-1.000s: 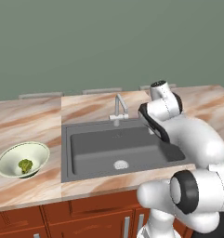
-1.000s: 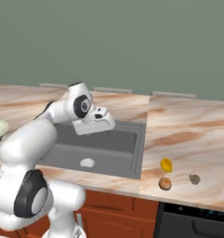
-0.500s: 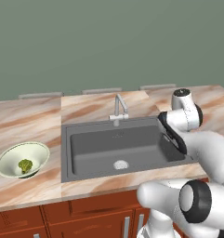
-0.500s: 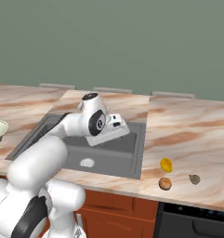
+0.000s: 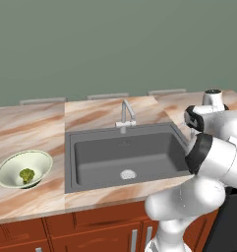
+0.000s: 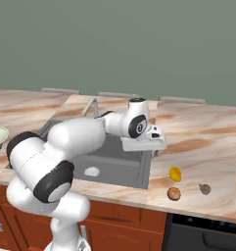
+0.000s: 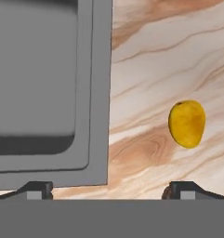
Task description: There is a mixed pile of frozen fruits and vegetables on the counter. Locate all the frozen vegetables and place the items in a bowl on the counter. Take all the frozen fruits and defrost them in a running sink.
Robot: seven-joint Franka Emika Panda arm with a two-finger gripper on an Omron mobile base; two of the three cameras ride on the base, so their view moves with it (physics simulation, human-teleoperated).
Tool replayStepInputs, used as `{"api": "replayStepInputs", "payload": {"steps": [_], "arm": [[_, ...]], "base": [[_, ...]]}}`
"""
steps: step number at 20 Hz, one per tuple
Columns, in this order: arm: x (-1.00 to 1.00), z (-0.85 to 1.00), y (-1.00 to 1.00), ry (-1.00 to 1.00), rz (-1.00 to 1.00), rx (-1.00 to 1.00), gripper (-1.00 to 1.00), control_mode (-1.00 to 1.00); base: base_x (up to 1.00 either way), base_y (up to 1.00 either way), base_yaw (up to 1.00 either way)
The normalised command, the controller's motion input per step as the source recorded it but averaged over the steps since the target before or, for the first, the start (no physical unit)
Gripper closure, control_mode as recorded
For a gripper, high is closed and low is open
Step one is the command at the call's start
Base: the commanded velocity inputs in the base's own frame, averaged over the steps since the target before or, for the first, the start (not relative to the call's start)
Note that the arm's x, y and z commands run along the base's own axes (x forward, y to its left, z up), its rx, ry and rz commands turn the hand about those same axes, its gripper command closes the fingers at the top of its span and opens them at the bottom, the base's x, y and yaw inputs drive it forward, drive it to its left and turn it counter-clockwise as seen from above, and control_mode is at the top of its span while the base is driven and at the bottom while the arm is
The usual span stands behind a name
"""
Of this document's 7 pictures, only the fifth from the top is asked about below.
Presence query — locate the green broccoli floret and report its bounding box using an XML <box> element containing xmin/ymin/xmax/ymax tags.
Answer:
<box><xmin>19</xmin><ymin>167</ymin><xmax>36</xmax><ymax>185</ymax></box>

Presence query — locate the pale green bowl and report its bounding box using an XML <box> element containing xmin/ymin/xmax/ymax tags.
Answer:
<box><xmin>0</xmin><ymin>150</ymin><xmax>54</xmax><ymax>190</ymax></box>

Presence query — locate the grey stool seat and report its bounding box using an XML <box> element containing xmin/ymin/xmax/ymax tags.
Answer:
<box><xmin>19</xmin><ymin>96</ymin><xmax>68</xmax><ymax>106</ymax></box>
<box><xmin>86</xmin><ymin>92</ymin><xmax>131</xmax><ymax>101</ymax></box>
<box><xmin>147</xmin><ymin>88</ymin><xmax>188</xmax><ymax>96</ymax></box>

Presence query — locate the red-brown drawer front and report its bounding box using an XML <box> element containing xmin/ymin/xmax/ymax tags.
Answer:
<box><xmin>43</xmin><ymin>200</ymin><xmax>148</xmax><ymax>238</ymax></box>
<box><xmin>0</xmin><ymin>218</ymin><xmax>49</xmax><ymax>252</ymax></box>

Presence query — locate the grey sink basin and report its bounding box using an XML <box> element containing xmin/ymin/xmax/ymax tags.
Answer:
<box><xmin>64</xmin><ymin>122</ymin><xmax>194</xmax><ymax>194</ymax></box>

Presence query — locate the silver sink tap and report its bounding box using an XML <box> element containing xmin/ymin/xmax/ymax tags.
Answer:
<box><xmin>115</xmin><ymin>98</ymin><xmax>138</xmax><ymax>135</ymax></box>

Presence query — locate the black dishwasher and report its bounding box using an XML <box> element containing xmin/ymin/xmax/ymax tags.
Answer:
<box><xmin>202</xmin><ymin>186</ymin><xmax>237</xmax><ymax>252</ymax></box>

